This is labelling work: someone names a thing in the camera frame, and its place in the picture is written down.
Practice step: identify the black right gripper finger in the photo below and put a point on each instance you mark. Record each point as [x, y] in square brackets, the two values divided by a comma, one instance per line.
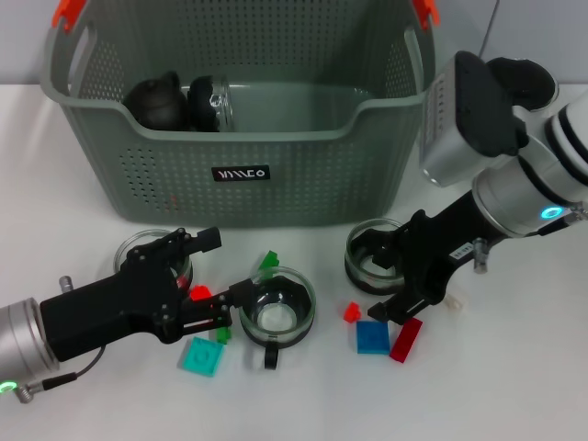
[380, 258]
[399, 308]

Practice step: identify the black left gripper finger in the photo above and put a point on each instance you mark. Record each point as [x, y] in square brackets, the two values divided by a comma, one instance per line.
[206, 240]
[216, 308]

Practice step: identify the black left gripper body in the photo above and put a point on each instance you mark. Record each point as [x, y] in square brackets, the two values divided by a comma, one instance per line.
[115, 308]

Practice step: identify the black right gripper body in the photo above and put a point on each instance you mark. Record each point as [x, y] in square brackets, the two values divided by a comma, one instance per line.
[436, 252]

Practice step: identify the glass teacup black holder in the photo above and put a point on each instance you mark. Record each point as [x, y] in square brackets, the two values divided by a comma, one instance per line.
[275, 317]
[125, 245]
[363, 271]
[206, 103]

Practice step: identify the clear whitish toy brick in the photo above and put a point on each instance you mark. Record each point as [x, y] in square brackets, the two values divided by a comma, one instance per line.
[452, 303]

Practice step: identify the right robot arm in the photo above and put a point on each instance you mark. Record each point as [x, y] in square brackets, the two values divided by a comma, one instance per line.
[528, 184]

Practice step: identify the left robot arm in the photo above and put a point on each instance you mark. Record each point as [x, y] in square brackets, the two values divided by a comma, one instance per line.
[23, 340]

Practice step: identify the grey perforated storage basket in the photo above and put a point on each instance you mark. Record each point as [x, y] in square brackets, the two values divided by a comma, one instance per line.
[298, 184]

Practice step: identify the red sloped toy brick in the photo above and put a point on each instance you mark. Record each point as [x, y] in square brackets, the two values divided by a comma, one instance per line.
[200, 292]

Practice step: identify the green toy brick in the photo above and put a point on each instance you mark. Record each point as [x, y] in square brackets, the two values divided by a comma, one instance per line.
[267, 261]
[223, 335]

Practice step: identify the dark red long brick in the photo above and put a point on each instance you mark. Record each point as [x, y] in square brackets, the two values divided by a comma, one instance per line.
[406, 342]

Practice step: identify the blue square toy plate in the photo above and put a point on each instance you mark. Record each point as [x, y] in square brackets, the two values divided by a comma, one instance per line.
[372, 337]

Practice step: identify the small orange-red toy brick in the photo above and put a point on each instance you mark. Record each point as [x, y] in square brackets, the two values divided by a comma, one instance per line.
[351, 313]

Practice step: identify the teal square toy plate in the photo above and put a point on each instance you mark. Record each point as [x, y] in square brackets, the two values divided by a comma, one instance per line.
[202, 357]

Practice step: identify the dark clay teapot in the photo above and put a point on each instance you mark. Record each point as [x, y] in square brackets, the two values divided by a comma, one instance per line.
[156, 105]

